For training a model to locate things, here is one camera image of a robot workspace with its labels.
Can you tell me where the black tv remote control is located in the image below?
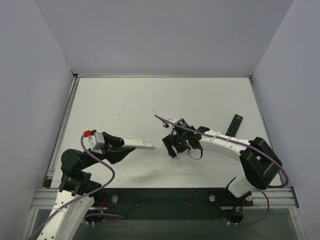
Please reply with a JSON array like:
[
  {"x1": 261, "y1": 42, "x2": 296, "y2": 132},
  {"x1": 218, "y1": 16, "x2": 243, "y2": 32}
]
[{"x1": 225, "y1": 114, "x2": 243, "y2": 137}]

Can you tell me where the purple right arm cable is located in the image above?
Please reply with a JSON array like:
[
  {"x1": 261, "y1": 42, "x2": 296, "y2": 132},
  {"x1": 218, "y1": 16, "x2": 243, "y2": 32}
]
[{"x1": 154, "y1": 114, "x2": 290, "y2": 227}]

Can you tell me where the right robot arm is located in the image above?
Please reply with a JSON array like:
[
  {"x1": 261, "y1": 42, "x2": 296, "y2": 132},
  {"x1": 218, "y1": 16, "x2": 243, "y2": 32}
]
[{"x1": 162, "y1": 123, "x2": 283, "y2": 198}]

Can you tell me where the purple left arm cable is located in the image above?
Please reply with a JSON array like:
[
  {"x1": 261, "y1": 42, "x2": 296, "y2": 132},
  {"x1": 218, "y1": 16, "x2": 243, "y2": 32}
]
[{"x1": 27, "y1": 133, "x2": 126, "y2": 240}]

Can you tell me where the white remote control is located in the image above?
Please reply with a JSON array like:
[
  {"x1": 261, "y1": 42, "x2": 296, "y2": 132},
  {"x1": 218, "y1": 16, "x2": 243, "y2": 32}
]
[{"x1": 122, "y1": 138, "x2": 157, "y2": 150}]

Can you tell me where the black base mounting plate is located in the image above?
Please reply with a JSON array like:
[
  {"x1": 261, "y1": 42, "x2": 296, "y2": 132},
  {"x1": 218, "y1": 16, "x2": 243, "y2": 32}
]
[{"x1": 85, "y1": 187, "x2": 253, "y2": 223}]

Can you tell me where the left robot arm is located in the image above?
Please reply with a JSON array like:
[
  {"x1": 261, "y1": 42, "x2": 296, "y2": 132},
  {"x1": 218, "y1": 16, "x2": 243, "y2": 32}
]
[{"x1": 29, "y1": 130, "x2": 136, "y2": 240}]

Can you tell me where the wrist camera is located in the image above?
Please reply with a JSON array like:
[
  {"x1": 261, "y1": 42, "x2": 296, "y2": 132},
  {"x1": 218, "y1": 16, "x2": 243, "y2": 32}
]
[
  {"x1": 88, "y1": 132, "x2": 105, "y2": 151},
  {"x1": 168, "y1": 118, "x2": 190, "y2": 129}
]

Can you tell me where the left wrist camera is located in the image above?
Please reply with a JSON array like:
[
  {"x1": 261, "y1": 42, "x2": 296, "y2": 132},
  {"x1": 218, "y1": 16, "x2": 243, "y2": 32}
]
[{"x1": 88, "y1": 132, "x2": 105, "y2": 151}]

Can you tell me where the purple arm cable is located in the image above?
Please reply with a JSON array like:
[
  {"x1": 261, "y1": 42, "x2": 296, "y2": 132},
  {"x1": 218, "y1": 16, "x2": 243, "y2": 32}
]
[
  {"x1": 154, "y1": 114, "x2": 290, "y2": 227},
  {"x1": 27, "y1": 133, "x2": 126, "y2": 240}
]

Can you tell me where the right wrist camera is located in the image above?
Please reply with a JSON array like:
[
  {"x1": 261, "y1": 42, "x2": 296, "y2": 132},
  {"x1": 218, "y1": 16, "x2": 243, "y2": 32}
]
[{"x1": 168, "y1": 118, "x2": 190, "y2": 129}]

